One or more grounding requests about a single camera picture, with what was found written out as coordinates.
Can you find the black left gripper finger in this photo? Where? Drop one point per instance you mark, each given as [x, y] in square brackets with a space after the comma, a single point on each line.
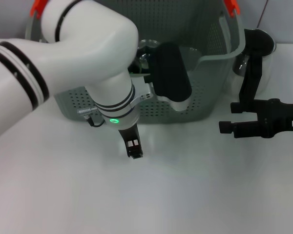
[136, 155]

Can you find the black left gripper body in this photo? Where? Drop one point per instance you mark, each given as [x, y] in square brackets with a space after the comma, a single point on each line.
[129, 136]

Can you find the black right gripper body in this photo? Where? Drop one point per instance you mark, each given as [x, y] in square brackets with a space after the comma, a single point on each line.
[278, 117]

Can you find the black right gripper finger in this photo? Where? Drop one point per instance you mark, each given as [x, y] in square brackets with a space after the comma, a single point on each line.
[238, 107]
[225, 127]

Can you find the glass teacup black holder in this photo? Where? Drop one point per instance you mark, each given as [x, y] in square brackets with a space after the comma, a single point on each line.
[146, 52]

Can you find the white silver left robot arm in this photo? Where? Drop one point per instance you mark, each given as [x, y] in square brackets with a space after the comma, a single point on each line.
[63, 68]

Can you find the grey-green perforated storage basket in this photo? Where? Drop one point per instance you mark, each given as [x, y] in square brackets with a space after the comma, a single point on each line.
[207, 85]

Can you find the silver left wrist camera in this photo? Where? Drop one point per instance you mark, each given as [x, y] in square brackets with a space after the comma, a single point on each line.
[171, 73]

